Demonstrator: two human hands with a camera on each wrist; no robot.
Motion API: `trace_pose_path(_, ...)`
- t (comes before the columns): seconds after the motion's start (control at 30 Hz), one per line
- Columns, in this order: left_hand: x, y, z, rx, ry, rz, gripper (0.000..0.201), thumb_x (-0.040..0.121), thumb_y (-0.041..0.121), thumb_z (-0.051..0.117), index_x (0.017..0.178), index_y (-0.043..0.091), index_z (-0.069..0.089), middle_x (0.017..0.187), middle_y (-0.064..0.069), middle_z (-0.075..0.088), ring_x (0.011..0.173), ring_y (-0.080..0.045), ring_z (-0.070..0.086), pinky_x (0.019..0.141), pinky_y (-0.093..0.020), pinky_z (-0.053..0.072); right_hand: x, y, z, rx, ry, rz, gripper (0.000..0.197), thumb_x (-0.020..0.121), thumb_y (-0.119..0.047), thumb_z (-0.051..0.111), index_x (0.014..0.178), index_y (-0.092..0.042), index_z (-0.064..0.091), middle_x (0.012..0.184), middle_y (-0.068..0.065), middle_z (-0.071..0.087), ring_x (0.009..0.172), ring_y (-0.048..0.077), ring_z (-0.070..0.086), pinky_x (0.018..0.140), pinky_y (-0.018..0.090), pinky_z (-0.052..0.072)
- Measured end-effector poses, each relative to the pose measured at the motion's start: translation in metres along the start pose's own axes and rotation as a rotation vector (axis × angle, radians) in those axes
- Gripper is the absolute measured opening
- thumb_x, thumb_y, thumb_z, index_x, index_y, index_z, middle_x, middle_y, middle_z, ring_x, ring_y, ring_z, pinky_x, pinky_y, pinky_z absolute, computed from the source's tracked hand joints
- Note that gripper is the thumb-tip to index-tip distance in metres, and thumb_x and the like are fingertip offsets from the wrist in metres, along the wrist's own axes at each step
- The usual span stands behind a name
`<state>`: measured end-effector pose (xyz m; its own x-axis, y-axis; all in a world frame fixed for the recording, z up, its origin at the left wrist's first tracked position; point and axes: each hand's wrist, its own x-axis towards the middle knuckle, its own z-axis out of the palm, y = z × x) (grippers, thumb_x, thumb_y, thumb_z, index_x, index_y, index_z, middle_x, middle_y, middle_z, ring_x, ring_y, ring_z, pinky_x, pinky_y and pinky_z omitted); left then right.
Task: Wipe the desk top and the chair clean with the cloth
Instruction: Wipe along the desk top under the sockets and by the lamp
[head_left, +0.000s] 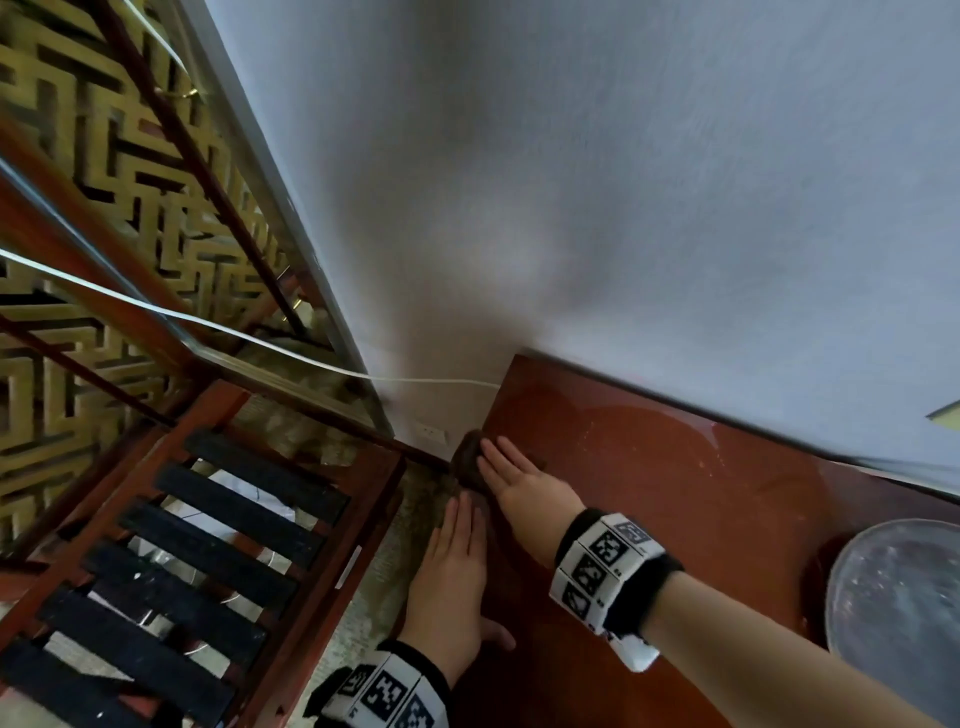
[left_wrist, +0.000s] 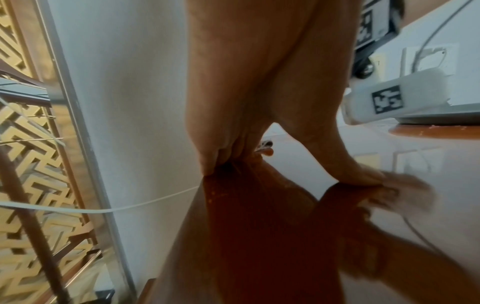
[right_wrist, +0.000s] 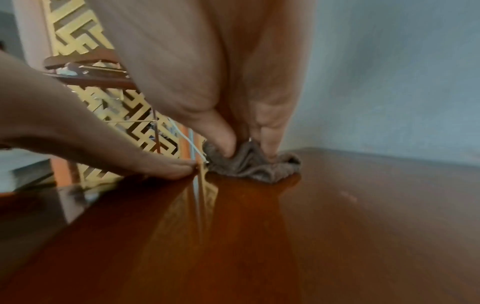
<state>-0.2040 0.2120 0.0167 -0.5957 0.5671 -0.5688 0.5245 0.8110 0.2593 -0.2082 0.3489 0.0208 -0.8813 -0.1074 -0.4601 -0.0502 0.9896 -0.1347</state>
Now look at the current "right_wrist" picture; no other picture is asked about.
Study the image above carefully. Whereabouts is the long white cable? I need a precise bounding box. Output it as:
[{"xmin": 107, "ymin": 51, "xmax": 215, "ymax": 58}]
[{"xmin": 164, "ymin": 117, "xmax": 211, "ymax": 164}]

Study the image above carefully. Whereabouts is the red wooden table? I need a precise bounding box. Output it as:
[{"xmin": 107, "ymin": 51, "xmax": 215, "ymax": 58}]
[{"xmin": 0, "ymin": 146, "xmax": 480, "ymax": 304}]

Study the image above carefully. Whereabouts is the person's right hand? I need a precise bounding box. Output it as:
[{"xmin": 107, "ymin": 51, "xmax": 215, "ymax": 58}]
[{"xmin": 89, "ymin": 0, "xmax": 318, "ymax": 160}]

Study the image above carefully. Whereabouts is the gold lattice screen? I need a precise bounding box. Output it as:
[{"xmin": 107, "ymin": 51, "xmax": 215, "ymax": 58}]
[{"xmin": 41, "ymin": 0, "xmax": 211, "ymax": 191}]

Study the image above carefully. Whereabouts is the person's left hand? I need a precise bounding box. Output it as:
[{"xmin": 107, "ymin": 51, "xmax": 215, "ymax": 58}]
[{"xmin": 0, "ymin": 50, "xmax": 200, "ymax": 180}]

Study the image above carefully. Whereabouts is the brown cleaning cloth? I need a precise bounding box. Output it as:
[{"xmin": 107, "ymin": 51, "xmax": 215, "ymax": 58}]
[{"xmin": 202, "ymin": 139, "xmax": 303, "ymax": 184}]

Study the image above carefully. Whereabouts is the wooden folding luggage rack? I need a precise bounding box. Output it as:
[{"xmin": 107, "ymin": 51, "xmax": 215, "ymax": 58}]
[{"xmin": 41, "ymin": 55, "xmax": 166, "ymax": 155}]

